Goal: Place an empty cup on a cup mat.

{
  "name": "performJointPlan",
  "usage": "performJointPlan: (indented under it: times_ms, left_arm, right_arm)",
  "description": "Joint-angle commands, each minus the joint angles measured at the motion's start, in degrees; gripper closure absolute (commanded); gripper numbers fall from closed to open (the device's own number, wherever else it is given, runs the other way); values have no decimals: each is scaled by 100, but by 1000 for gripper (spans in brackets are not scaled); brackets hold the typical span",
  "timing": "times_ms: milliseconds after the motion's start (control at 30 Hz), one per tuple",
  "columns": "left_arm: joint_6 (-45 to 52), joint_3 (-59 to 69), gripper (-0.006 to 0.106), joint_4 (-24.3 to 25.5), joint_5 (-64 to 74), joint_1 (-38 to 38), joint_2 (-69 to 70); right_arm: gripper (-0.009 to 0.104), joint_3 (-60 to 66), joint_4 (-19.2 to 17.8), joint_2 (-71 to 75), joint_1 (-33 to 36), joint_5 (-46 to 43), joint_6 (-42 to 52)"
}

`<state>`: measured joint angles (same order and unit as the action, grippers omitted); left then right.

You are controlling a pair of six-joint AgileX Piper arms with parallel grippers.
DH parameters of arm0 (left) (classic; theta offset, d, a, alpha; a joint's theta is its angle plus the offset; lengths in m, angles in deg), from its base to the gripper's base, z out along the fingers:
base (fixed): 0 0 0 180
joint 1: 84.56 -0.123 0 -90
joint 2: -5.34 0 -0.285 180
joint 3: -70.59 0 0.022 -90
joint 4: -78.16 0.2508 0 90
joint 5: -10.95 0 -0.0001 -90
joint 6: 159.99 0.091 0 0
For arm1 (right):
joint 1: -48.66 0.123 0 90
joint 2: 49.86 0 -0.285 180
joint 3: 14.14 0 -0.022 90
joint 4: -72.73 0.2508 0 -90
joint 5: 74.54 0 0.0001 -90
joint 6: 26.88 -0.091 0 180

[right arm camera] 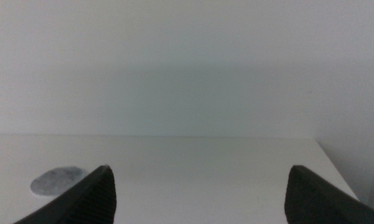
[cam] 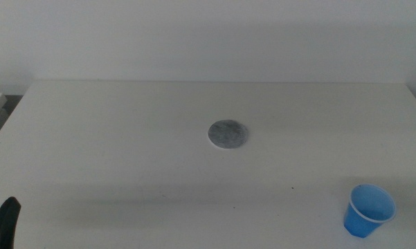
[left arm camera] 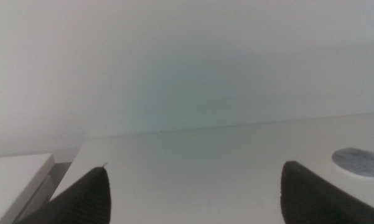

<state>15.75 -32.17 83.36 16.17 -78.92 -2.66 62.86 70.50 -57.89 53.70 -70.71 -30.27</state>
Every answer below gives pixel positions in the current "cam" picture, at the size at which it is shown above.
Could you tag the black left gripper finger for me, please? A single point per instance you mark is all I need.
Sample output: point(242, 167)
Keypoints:
point(4, 224)

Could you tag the blue plastic cup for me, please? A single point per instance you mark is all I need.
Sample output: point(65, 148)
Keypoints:
point(365, 212)

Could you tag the round grey cup mat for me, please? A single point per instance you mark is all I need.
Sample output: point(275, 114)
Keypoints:
point(227, 134)

